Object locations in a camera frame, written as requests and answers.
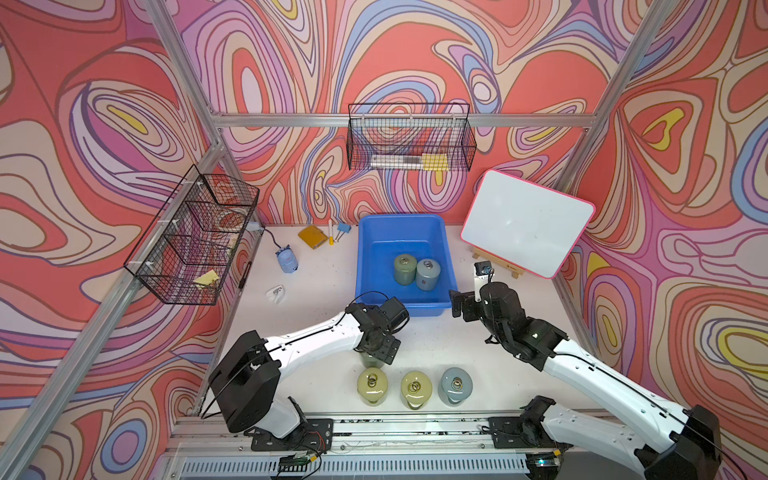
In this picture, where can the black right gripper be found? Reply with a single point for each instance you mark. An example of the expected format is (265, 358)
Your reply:
(468, 301)

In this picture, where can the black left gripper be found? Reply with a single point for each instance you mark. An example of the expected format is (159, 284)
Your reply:
(390, 349)

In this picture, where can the green tea canister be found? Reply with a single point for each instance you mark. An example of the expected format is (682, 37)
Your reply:
(405, 267)
(369, 361)

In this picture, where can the yellow-green tea canister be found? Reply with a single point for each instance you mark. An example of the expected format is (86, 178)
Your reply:
(372, 386)
(416, 389)

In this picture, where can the light blue tea canister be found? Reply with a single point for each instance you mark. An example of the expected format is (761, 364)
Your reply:
(428, 273)

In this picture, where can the green tea canister back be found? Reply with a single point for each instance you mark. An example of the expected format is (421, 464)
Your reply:
(405, 267)

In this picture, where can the blue-grey tea canister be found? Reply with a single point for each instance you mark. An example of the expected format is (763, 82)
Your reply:
(455, 386)

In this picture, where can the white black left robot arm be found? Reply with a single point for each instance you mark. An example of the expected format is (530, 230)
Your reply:
(245, 381)

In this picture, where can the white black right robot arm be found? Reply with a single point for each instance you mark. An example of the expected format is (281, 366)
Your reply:
(650, 435)

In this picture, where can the blue plastic basket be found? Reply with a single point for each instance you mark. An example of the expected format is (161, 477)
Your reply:
(382, 239)

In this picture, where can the yellow block in basket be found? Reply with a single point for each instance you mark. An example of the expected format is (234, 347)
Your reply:
(435, 162)

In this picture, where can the yellow sponge in basket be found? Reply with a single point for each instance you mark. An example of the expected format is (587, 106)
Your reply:
(206, 280)

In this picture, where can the wooden whiteboard stand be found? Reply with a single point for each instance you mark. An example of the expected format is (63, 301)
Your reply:
(515, 270)

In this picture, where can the pink framed whiteboard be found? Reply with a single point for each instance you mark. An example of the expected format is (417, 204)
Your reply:
(528, 225)

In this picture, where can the white yellow marker pen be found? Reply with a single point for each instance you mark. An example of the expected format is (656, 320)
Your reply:
(330, 232)

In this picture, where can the small blue clip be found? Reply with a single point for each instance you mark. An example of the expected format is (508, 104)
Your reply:
(342, 229)

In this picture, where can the small blue mouse device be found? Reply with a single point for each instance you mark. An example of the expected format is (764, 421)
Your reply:
(287, 260)

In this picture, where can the yellow sticky note pad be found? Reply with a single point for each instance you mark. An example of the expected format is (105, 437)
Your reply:
(313, 236)

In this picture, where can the green circuit board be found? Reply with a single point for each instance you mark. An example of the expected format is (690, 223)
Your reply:
(295, 463)

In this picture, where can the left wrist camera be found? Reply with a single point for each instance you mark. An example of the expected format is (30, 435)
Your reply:
(396, 314)

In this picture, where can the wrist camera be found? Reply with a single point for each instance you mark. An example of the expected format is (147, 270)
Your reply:
(396, 314)
(483, 273)

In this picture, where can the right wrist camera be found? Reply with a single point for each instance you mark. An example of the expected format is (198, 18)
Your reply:
(483, 273)

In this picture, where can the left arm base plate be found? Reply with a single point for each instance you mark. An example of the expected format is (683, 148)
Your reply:
(314, 434)

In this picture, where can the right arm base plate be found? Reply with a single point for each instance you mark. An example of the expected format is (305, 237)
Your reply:
(517, 432)

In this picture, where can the black wire basket back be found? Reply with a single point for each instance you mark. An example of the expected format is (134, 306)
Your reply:
(394, 135)

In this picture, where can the black wire basket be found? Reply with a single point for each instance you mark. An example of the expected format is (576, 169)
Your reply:
(394, 135)
(198, 228)

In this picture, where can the black wire basket left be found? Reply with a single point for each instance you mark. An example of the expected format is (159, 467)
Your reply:
(198, 228)

